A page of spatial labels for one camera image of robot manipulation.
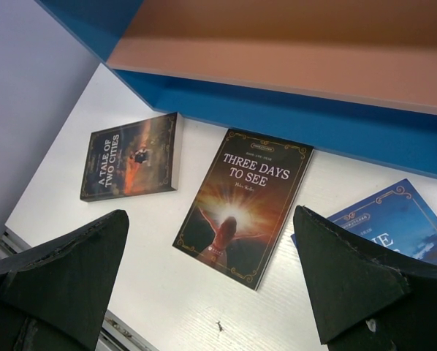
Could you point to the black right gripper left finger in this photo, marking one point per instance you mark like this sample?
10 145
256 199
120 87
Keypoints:
57 285

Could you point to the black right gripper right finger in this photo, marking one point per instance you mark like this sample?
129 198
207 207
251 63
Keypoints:
364 296

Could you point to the Three Days To See book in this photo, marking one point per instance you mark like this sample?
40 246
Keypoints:
241 207

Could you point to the Jane Eyre blue book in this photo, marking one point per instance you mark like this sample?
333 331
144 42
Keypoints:
396 218

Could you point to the A Tale Of Two Cities book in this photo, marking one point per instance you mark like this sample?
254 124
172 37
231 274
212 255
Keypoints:
139 158

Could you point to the blue yellow wooden bookshelf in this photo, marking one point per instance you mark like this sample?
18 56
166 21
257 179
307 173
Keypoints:
355 78

